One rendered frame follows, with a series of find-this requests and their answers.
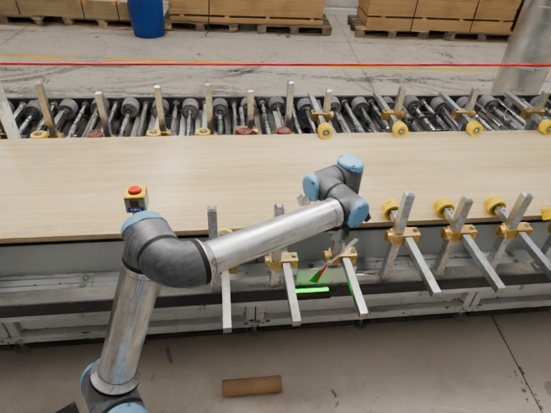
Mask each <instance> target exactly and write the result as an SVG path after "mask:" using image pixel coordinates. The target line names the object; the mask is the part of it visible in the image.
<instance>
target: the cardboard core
mask: <svg viewBox="0 0 551 413"><path fill-rule="evenodd" d="M222 392H223V397H232V396H241V395H250V394H259V393H277V392H282V379H281V375H272V376H262V377H252V378H243V379H224V380H222Z"/></svg>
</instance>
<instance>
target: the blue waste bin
mask: <svg viewBox="0 0 551 413"><path fill-rule="evenodd" d="M127 2H128V7H129V11H130V18H131V22H132V26H133V30H134V35H135V36H136V37H138V38H142V39H155V38H160V37H161V36H163V35H164V34H165V27H164V14H163V2H165V0H127Z"/></svg>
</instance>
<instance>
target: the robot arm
mask: <svg viewBox="0 0 551 413"><path fill-rule="evenodd" d="M363 172H364V163H363V161H362V160H361V159H360V158H358V157H356V156H353V155H342V156H340V157H339V158H338V159H337V164H335V165H332V166H328V167H326V168H323V169H321V170H317V171H314V172H311V173H310V174H308V175H305V176H304V178H303V191H304V194H305V196H306V197H307V199H308V200H309V201H311V202H316V201H317V200H319V201H320V202H317V203H314V204H312V205H310V206H306V207H303V208H300V209H297V210H295V211H291V212H289V213H286V214H283V215H281V216H277V217H275V218H272V219H269V220H265V221H263V222H260V223H258V224H255V225H251V226H249V227H246V228H243V229H240V230H237V231H234V232H232V233H229V234H225V235H222V236H220V237H218V238H214V239H211V240H208V241H206V242H204V243H203V242H201V241H199V240H197V239H192V240H189V241H186V242H181V241H180V240H179V239H178V238H177V236H176V235H175V233H174V231H173V230H172V229H171V227H170V226H169V225H168V222H167V220H166V219H164V218H163V217H162V215H160V214H159V213H157V212H155V211H141V212H137V213H135V214H134V215H133V216H131V217H129V218H128V219H127V220H126V221H125V222H124V223H123V225H122V226H121V237H122V239H123V240H124V241H125V247H124V251H123V255H122V259H121V260H122V264H121V271H120V274H119V278H118V282H117V286H116V292H115V297H114V300H113V304H112V311H111V314H110V319H109V322H108V326H107V332H106V337H105V340H104V344H103V348H102V355H101V358H99V359H97V360H96V362H95V363H91V364H90V365H89V366H88V367H87V368H86V369H85V370H84V372H83V374H82V376H81V379H80V385H81V392H82V394H83V396H84V399H85V402H86V405H87V407H88V410H89V413H148V411H147V410H146V407H145V405H144V404H143V400H142V398H141V396H140V394H139V391H138V385H139V381H140V377H141V369H140V367H139V364H138V362H139V357H140V354H141V351H142V347H143V342H144V339H145V336H146V333H147V330H148V325H149V321H150V319H151V315H152V313H153V308H154V304H155V301H156V298H157V293H158V289H159V287H160V285H163V286H167V287H169V288H199V287H202V286H204V285H206V284H209V283H211V282H212V280H213V277H214V275H216V274H218V273H221V272H222V271H225V270H228V269H230V268H233V267H235V266H238V265H241V264H243V263H245V262H247V261H251V260H253V259H255V258H258V257H260V256H264V255H266V254H268V253H270V252H273V251H276V250H278V249H281V248H283V247H286V246H289V245H290V244H293V243H296V242H299V241H301V240H304V239H305V238H309V237H311V236H313V235H316V234H319V233H321V232H324V231H326V230H328V233H329V234H333V235H332V236H330V239H331V240H335V241H339V244H341V243H343V242H344V241H345V240H346V239H347V237H348V235H349V230H350V227H351V228H355V227H357V226H359V225H360V224H361V223H362V222H363V221H365V222H368V221H369V220H370V219H371V216H370V213H369V209H370V207H369V204H368V202H367V201H366V200H364V198H363V197H360V196H359V195H358V193H359V189H360V185H361V181H362V174H363Z"/></svg>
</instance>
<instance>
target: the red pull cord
mask: <svg viewBox="0 0 551 413"><path fill-rule="evenodd" d="M0 65H47V66H551V64H435V63H172V62H0Z"/></svg>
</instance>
